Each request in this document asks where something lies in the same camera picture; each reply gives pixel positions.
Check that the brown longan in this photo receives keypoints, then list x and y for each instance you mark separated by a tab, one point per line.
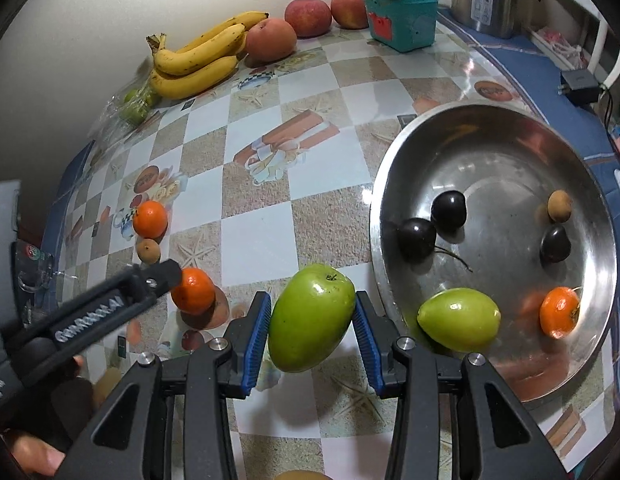
148	250
558	205

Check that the large green jujube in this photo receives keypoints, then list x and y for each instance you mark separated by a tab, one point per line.
310	317

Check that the dark plum with stem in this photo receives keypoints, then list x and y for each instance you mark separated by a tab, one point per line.
415	239

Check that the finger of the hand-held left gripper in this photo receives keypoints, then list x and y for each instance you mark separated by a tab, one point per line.
160	275

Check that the pink packet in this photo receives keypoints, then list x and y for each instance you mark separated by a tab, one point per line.
559	46

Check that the brown round fruit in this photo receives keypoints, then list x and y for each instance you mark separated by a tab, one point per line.
302	475

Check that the red apple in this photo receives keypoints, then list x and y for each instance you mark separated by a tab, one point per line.
308	17
270	40
349	8

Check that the yellow banana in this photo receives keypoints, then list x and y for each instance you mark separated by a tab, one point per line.
200	50
230	25
195	79

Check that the orange tangerine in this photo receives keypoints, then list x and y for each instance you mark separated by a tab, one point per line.
558	312
150	219
192	291

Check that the green mango small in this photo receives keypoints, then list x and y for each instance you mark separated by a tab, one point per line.
457	319

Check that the large steel bowl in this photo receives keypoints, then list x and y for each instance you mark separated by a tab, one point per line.
494	185

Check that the bag of green grapes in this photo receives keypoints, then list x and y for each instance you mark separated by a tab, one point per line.
134	106

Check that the teal box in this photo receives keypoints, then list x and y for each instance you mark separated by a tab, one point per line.
404	22

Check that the white rail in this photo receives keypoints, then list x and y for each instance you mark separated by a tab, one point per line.
602	50

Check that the clear cup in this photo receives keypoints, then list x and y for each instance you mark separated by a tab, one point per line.
34	267

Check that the black power adapter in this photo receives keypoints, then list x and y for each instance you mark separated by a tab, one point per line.
579	86

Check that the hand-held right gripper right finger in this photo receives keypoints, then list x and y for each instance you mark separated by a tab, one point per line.
365	340

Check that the person's left hand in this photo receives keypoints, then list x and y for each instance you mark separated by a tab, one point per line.
32	455

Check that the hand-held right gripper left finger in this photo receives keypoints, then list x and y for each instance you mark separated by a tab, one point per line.
257	340

